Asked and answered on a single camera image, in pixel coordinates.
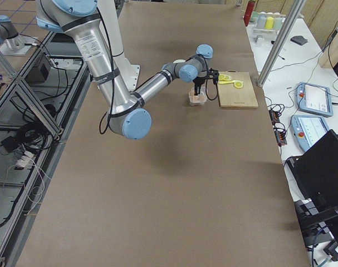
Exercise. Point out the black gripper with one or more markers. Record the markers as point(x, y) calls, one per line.
point(199, 82)

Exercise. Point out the clear plastic egg box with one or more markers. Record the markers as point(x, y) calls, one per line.
point(198, 103)

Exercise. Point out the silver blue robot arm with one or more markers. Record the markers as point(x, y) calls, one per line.
point(126, 115)

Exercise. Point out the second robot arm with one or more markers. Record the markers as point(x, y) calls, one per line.
point(11, 42)

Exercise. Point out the lemon slice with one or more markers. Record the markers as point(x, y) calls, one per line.
point(222, 77)
point(238, 84)
point(227, 77)

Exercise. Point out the white ceramic bowl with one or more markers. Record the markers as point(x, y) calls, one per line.
point(179, 61)

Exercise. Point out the wooden cutting board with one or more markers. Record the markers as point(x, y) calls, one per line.
point(231, 97)

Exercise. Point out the yellow plastic knife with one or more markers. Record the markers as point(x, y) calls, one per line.
point(230, 81)

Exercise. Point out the grey cup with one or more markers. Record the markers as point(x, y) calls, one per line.
point(261, 22)

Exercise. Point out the black orange terminal strip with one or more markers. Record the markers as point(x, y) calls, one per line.
point(278, 127)

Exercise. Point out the yellow cup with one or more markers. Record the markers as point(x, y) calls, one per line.
point(269, 23)

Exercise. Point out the small black pad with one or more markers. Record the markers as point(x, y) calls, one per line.
point(300, 40)

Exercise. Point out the blue teach pendant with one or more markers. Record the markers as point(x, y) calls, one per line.
point(308, 130)
point(315, 99)

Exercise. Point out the black laptop monitor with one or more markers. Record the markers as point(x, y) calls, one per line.
point(316, 174)

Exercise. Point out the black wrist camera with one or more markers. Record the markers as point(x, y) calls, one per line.
point(213, 75)

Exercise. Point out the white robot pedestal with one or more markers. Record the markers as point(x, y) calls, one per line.
point(129, 72)

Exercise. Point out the aluminium frame post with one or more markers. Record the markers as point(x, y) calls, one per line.
point(280, 40)

